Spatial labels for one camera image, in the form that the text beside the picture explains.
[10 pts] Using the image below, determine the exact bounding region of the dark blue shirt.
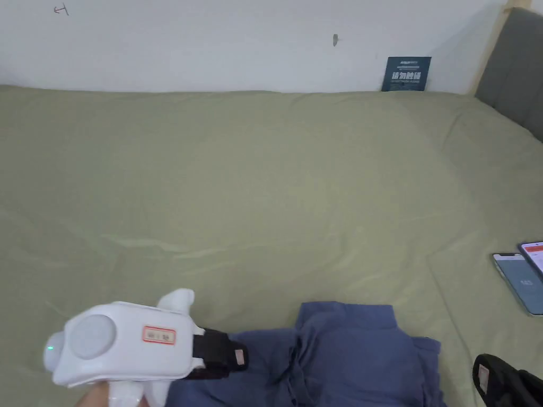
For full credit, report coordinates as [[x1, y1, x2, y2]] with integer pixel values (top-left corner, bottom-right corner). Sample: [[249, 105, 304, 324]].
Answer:
[[164, 300, 447, 407]]

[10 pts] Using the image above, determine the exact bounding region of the person's left hand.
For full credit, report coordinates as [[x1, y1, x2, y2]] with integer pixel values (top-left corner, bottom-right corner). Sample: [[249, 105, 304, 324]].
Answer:
[[75, 383, 112, 407]]

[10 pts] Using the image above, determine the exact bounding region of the dark blue sign card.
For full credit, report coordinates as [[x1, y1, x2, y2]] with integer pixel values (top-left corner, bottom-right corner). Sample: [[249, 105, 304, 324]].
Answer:
[[380, 56, 433, 93]]

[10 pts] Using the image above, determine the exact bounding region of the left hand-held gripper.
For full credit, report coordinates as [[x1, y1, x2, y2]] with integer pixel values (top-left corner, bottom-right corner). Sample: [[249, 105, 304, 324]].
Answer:
[[43, 289, 250, 407]]

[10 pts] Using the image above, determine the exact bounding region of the phone with white screen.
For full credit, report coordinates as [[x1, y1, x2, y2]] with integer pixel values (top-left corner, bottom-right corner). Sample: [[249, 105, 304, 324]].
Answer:
[[517, 241, 543, 277]]

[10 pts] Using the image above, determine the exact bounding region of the bed with pale green sheet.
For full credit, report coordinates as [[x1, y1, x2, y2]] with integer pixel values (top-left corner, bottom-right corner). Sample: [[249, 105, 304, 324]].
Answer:
[[0, 84, 543, 407]]

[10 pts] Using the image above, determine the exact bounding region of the phone with blue screen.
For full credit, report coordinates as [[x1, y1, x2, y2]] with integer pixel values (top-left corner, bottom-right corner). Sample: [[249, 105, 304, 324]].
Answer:
[[492, 252, 543, 317]]

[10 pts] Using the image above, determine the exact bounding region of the grey padded headboard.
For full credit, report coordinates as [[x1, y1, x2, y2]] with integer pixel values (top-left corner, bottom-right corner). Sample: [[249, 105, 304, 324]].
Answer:
[[466, 0, 543, 143]]

